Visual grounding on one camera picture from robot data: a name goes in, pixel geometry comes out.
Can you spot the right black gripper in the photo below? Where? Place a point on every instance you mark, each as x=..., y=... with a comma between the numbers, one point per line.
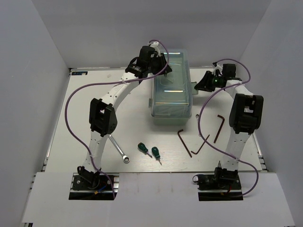
x=205, y=81

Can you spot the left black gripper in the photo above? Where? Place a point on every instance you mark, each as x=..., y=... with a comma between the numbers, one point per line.
x=162, y=59

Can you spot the green toolbox with clear lid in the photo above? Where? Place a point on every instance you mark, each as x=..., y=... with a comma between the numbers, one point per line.
x=172, y=97

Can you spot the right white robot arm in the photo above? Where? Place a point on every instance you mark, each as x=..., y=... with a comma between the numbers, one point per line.
x=244, y=119

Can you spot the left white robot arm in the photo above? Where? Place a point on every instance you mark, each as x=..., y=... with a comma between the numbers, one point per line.
x=102, y=114

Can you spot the right dark hex key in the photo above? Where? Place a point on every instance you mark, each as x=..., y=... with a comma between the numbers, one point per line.
x=220, y=128

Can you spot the dark hex key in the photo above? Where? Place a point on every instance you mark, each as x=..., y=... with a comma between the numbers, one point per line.
x=195, y=153
x=220, y=128
x=183, y=142

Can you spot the small silver wrench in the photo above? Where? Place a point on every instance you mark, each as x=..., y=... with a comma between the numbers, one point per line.
x=197, y=118

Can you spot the middle dark hex key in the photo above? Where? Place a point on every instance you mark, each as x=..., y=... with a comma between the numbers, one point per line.
x=195, y=153

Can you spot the left dark hex key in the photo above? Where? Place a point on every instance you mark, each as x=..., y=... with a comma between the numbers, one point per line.
x=183, y=142

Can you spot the left green stubby screwdriver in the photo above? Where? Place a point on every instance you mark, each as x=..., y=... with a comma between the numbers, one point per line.
x=144, y=149

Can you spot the green stubby screwdriver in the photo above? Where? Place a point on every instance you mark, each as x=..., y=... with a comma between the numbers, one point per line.
x=144, y=149
x=156, y=154

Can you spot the right green stubby screwdriver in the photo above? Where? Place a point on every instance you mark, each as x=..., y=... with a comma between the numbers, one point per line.
x=156, y=154

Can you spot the large silver ratchet wrench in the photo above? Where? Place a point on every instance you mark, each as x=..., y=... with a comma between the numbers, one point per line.
x=125, y=158

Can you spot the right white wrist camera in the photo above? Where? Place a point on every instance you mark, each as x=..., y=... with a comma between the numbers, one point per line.
x=217, y=71

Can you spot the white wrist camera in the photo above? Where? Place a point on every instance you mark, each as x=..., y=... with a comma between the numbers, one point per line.
x=155, y=44
x=217, y=71

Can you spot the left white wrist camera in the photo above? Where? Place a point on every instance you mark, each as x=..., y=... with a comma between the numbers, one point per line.
x=155, y=44

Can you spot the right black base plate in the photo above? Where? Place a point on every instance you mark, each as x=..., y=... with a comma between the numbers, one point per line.
x=210, y=189

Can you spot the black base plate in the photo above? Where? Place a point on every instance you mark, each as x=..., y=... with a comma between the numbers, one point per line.
x=210, y=189
x=100, y=190

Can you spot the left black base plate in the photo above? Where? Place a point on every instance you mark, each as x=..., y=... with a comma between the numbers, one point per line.
x=100, y=190

